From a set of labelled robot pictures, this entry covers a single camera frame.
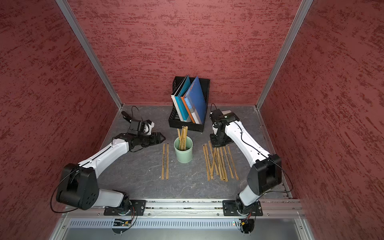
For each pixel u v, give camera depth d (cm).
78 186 42
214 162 90
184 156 85
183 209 76
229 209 74
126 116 111
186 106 88
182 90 89
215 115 67
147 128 74
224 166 89
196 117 97
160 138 79
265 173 43
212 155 93
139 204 76
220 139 68
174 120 108
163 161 91
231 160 92
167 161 90
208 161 90
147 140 75
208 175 85
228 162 90
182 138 84
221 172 90
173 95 85
